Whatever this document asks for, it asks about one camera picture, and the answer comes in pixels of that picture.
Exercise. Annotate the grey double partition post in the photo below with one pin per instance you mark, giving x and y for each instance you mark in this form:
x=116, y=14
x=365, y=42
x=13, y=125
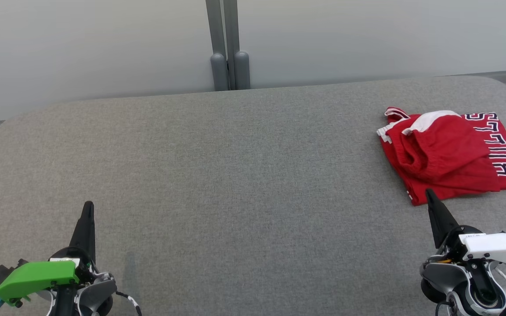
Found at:
x=218, y=70

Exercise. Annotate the red shorts with white stripe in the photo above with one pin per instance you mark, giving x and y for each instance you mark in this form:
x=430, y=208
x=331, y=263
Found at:
x=446, y=153

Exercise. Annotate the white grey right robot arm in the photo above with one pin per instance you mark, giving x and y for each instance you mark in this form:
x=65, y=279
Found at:
x=442, y=276

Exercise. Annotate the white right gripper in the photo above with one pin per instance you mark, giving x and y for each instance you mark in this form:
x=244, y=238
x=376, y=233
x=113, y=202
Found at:
x=494, y=248

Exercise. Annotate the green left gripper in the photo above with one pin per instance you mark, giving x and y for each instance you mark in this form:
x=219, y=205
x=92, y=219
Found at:
x=37, y=276

